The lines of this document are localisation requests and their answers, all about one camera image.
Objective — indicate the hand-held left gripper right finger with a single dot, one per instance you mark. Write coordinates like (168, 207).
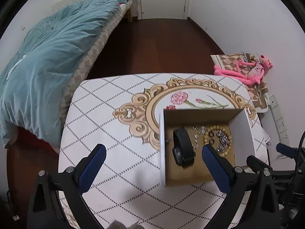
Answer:
(218, 171)

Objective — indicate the white power strip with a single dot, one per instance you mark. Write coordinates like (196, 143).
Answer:
(280, 121)

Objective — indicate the blue duvet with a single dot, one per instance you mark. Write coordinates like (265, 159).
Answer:
(47, 59)

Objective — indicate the pink plush toy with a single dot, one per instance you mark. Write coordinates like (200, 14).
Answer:
(252, 72)

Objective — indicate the black smart watch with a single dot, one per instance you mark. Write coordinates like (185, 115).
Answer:
(183, 148)

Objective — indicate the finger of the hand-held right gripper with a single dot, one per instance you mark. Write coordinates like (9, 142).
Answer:
(258, 163)
(284, 148)

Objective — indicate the patterned white tablecloth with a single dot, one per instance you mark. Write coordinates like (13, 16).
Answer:
(107, 124)

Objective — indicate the white cardboard box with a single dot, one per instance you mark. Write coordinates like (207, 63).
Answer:
(243, 133)

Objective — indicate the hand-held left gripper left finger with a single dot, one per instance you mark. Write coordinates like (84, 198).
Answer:
(93, 169)

